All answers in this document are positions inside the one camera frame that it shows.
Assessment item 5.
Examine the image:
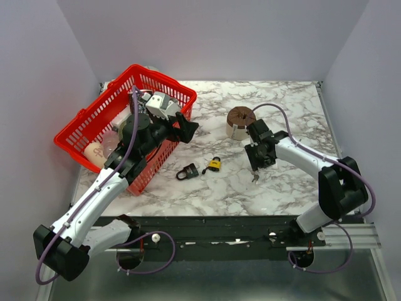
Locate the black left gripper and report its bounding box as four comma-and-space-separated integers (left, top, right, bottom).
142, 110, 199, 157

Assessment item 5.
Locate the yellow Opel padlock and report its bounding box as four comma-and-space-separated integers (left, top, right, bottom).
202, 156, 221, 175

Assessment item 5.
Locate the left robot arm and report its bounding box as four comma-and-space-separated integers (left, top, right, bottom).
33, 112, 199, 281

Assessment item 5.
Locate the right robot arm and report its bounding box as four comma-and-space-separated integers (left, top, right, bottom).
245, 119, 368, 246

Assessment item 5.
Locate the silver key bunch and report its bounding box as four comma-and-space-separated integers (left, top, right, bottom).
252, 173, 259, 184

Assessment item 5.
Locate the black Kaijing padlock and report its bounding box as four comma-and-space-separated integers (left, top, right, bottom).
175, 163, 199, 181

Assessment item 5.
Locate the brown wrapped paper roll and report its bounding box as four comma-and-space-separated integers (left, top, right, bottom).
226, 106, 256, 140

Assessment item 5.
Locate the white small box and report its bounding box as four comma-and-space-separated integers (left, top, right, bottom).
111, 105, 132, 128

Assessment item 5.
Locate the green glitter ball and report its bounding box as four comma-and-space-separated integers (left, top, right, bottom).
118, 115, 134, 140

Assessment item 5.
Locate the clear plastic bottle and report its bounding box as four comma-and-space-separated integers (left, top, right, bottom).
102, 130, 120, 158

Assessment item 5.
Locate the red plastic basket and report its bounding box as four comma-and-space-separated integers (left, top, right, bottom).
54, 65, 197, 196

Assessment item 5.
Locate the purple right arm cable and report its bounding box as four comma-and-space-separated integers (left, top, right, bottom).
252, 103, 376, 274

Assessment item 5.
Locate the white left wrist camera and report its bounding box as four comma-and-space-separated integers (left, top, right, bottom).
145, 92, 175, 120

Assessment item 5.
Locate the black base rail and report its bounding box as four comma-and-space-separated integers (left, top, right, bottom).
116, 216, 325, 265

